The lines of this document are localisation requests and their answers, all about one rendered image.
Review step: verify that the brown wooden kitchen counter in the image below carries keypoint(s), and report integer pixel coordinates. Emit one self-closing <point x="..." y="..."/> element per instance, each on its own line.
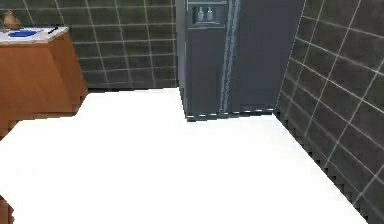
<point x="36" y="73"/>

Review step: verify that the dark grey fridge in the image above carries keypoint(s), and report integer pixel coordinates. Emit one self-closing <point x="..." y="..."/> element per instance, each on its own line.
<point x="206" y="66"/>

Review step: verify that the black knife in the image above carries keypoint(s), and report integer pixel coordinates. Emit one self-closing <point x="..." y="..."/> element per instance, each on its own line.
<point x="53" y="30"/>

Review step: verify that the blue plate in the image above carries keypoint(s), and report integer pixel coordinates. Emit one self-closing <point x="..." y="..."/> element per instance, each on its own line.
<point x="22" y="33"/>

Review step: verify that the brown kettle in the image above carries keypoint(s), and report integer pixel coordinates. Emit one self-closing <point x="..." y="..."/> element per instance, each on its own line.
<point x="10" y="20"/>

